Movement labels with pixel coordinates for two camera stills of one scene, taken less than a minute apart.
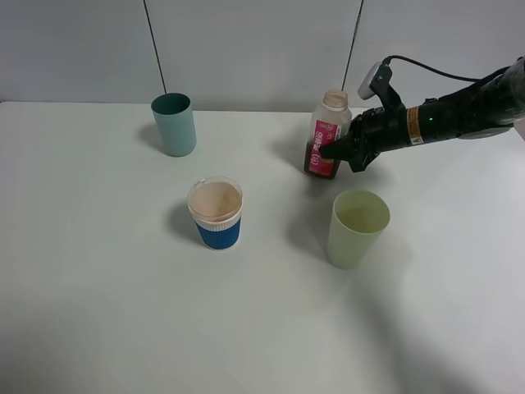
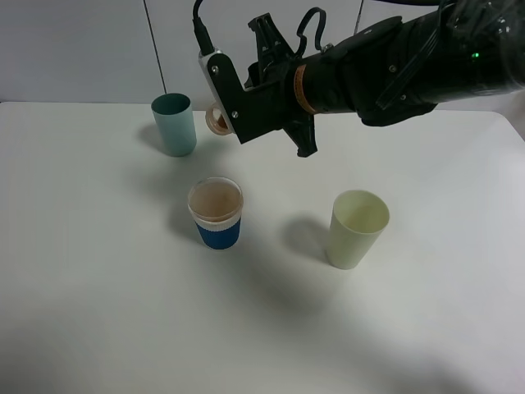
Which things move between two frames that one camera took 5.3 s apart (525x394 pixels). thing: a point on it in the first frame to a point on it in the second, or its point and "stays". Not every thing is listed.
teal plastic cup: [175, 119] stays
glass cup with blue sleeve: [215, 203] stays
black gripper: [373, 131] to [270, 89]
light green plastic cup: [358, 219] stays
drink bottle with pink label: [330, 123] to [217, 121]
